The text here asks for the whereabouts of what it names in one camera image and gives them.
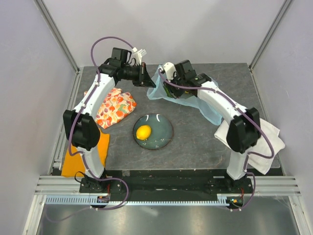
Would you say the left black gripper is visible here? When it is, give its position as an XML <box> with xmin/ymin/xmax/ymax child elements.
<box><xmin>121</xmin><ymin>63</ymin><xmax>156</xmax><ymax>88</ymax></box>

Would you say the light blue plastic bag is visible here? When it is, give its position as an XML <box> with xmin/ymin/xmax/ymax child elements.
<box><xmin>146</xmin><ymin>65</ymin><xmax>222</xmax><ymax>126</ymax></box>

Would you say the yellow fake lemon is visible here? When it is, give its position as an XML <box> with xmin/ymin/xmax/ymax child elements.
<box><xmin>135</xmin><ymin>125</ymin><xmax>152</xmax><ymax>141</ymax></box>

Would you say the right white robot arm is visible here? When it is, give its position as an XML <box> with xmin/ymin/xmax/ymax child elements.
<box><xmin>159</xmin><ymin>60</ymin><xmax>261</xmax><ymax>193</ymax></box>

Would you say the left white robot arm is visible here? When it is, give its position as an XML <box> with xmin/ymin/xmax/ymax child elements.
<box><xmin>63</xmin><ymin>47</ymin><xmax>156</xmax><ymax>193</ymax></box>

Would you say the floral orange cloth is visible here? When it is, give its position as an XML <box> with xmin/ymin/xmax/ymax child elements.
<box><xmin>95</xmin><ymin>87</ymin><xmax>137</xmax><ymax>129</ymax></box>

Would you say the blue ceramic plate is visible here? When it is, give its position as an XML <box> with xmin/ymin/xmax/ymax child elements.
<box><xmin>133</xmin><ymin>114</ymin><xmax>174</xmax><ymax>150</ymax></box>

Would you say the white towel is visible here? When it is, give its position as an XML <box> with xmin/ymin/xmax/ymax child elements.
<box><xmin>214</xmin><ymin>118</ymin><xmax>285</xmax><ymax>175</ymax></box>

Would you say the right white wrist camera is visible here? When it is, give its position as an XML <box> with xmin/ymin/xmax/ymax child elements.
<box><xmin>161</xmin><ymin>62</ymin><xmax>177</xmax><ymax>81</ymax></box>

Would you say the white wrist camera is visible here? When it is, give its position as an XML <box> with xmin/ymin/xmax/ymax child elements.
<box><xmin>131</xmin><ymin>47</ymin><xmax>147</xmax><ymax>66</ymax></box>
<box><xmin>161</xmin><ymin>62</ymin><xmax>177</xmax><ymax>81</ymax></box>

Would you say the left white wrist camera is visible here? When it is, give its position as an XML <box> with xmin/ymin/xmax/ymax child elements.
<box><xmin>131</xmin><ymin>47</ymin><xmax>147</xmax><ymax>66</ymax></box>

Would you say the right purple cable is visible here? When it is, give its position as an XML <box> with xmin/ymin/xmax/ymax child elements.
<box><xmin>157</xmin><ymin>68</ymin><xmax>274</xmax><ymax>212</ymax></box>

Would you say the purple cable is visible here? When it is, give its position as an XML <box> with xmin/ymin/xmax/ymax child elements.
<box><xmin>44</xmin><ymin>36</ymin><xmax>137</xmax><ymax>223</ymax></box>
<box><xmin>157</xmin><ymin>68</ymin><xmax>274</xmax><ymax>212</ymax></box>

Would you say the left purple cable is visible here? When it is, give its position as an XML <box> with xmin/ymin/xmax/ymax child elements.
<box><xmin>44</xmin><ymin>36</ymin><xmax>137</xmax><ymax>223</ymax></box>

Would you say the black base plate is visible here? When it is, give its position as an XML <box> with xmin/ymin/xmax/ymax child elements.
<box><xmin>79</xmin><ymin>169</ymin><xmax>253</xmax><ymax>195</ymax></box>

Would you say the light blue cable duct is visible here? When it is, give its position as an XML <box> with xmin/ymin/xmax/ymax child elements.
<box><xmin>45</xmin><ymin>195</ymin><xmax>232</xmax><ymax>206</ymax></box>

